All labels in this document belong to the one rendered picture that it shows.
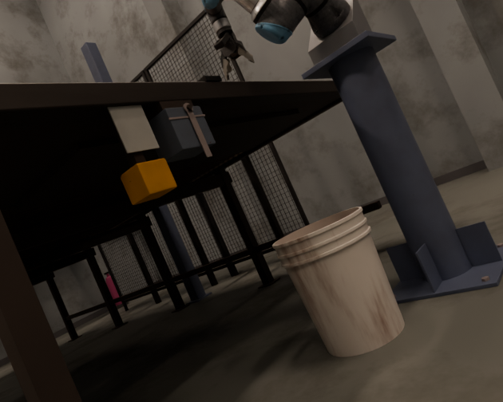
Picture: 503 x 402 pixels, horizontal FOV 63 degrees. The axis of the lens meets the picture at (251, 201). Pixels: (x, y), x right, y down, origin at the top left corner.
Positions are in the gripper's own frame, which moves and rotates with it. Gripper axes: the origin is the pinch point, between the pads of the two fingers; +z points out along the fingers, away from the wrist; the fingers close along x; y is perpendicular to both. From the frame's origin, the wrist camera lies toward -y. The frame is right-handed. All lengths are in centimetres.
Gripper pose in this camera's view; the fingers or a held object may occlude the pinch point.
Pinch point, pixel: (239, 72)
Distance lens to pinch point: 188.7
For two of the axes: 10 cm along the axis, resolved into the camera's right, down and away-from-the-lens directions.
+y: 4.9, -1.9, 8.5
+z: 4.1, 9.1, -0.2
